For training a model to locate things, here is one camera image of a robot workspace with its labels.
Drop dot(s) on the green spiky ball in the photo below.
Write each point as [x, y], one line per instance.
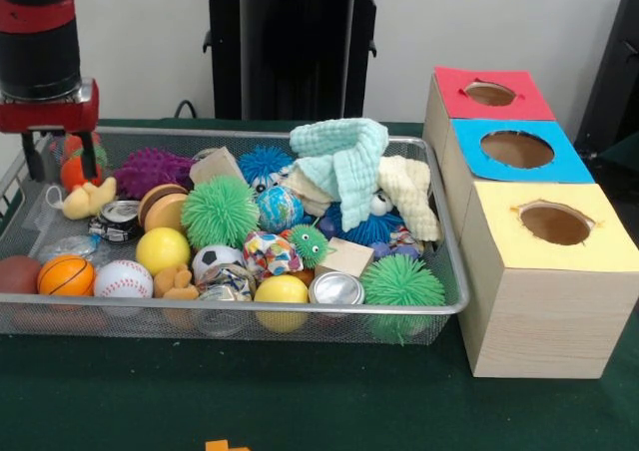
[220, 212]
[402, 283]

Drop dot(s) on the small orange basketball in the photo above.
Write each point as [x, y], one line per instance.
[66, 274]

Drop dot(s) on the dark green tablecloth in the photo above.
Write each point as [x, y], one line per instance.
[300, 401]

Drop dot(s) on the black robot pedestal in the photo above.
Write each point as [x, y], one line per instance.
[300, 52]

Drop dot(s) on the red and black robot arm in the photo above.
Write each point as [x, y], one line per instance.
[35, 32]

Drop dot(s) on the clear mesh bin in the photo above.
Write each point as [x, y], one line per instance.
[419, 157]

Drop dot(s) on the yellow smiley ball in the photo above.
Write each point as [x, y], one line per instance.
[163, 250]

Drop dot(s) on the mint green cloth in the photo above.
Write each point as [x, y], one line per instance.
[344, 162]

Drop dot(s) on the wooden box with three holes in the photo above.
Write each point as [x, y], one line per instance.
[539, 311]

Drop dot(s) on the cream muslin cloth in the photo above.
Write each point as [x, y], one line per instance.
[409, 192]

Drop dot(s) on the clear plastic packet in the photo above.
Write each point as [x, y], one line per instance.
[65, 247]

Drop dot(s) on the white baseball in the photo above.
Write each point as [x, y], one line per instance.
[123, 278]

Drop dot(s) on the purple spiky toy with eyes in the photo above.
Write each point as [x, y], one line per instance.
[152, 170]

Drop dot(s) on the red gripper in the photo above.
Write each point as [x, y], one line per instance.
[50, 117]

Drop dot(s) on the black can with silver top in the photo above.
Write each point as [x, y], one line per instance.
[120, 220]

